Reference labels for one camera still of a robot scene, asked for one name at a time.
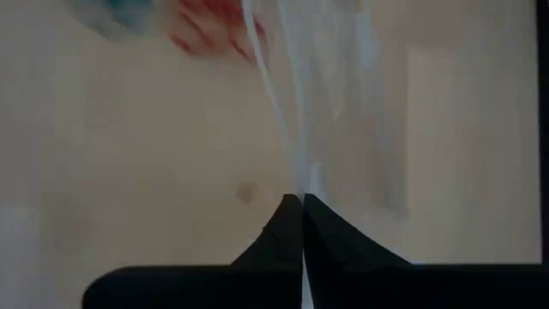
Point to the teal rubber bands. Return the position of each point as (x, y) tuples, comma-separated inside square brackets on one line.
[(124, 13)]

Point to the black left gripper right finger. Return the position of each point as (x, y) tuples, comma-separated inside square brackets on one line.
[(364, 283)]

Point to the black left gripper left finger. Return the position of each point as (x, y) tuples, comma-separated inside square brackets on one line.
[(257, 283)]

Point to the clear plastic bag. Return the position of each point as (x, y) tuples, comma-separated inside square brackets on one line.
[(326, 86)]

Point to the red rubber bands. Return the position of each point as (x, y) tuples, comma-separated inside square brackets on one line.
[(223, 10)]

